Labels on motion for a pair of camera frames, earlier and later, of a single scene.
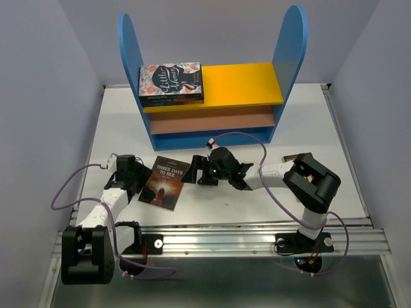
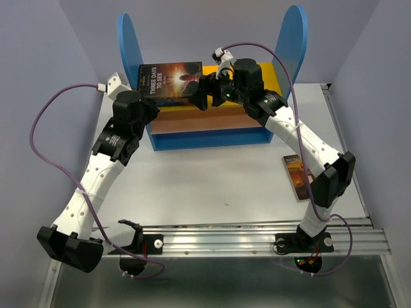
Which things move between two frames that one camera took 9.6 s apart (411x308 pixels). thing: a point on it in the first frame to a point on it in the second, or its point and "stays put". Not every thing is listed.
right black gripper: x=198 y=162 to x=208 y=85
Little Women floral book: x=170 y=79 to x=173 y=99
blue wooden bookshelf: x=243 y=104 stays put
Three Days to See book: x=163 y=185 to x=167 y=80
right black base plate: x=296 y=242 stays put
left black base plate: x=151 y=244 stays put
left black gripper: x=144 y=173 to x=151 y=108
